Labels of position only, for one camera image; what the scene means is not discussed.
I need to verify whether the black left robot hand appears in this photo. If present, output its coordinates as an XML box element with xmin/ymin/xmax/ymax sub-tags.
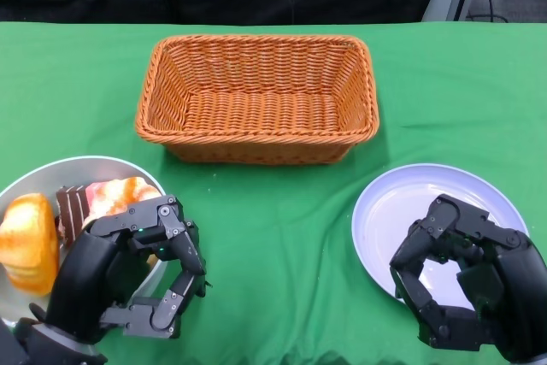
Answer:
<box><xmin>44</xmin><ymin>194</ymin><xmax>210</xmax><ymax>344</ymax></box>

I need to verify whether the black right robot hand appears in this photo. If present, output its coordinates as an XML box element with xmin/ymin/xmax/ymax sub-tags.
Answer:
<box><xmin>388</xmin><ymin>193</ymin><xmax>547</xmax><ymax>364</ymax></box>

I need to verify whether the oval orange bread loaf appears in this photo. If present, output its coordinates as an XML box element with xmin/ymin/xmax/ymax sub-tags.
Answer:
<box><xmin>0</xmin><ymin>192</ymin><xmax>61</xmax><ymax>297</ymax></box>

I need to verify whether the ring-shaped swirl bread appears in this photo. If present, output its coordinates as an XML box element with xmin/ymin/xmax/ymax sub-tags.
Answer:
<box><xmin>83</xmin><ymin>176</ymin><xmax>162</xmax><ymax>229</ymax></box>

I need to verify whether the grey-green bowl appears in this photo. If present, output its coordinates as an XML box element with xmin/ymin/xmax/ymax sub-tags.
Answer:
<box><xmin>0</xmin><ymin>155</ymin><xmax>168</xmax><ymax>332</ymax></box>

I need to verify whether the chocolate striped cake slice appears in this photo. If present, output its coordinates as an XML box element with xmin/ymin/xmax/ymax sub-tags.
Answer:
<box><xmin>55</xmin><ymin>185</ymin><xmax>89</xmax><ymax>243</ymax></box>

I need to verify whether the lavender plate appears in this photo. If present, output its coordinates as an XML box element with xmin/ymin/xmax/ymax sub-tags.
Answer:
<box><xmin>350</xmin><ymin>162</ymin><xmax>531</xmax><ymax>310</ymax></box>

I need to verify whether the orange wicker basket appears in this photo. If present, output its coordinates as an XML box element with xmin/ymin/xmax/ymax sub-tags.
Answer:
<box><xmin>133</xmin><ymin>33</ymin><xmax>381</xmax><ymax>166</ymax></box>

